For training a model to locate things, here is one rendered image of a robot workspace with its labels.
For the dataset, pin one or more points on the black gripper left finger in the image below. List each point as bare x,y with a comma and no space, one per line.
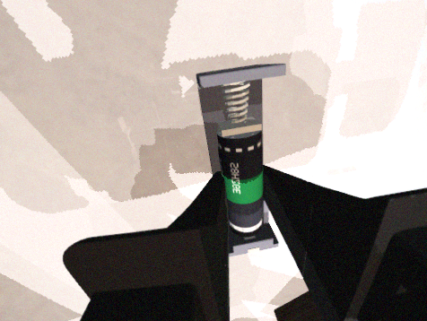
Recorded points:
193,249

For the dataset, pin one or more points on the dark grey battery with green band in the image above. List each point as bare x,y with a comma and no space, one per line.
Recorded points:
242,165

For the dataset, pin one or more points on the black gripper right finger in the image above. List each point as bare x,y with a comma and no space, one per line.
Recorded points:
338,240

